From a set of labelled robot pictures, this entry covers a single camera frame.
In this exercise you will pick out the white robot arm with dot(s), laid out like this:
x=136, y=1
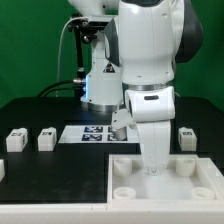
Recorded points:
x=136, y=47

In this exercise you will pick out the black camera stand pole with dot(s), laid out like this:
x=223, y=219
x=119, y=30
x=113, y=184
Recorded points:
x=80, y=64

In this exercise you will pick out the white L-shaped obstacle fence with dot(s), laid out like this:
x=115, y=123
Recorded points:
x=116, y=212

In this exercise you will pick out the black camera on stand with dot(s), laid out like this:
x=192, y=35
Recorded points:
x=89, y=24

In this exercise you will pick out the white square tabletop tray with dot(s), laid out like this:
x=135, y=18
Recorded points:
x=186, y=177

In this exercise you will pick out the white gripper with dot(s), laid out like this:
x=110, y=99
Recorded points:
x=154, y=139

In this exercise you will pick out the white sheet with markers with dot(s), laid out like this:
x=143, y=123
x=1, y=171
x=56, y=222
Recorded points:
x=94, y=134

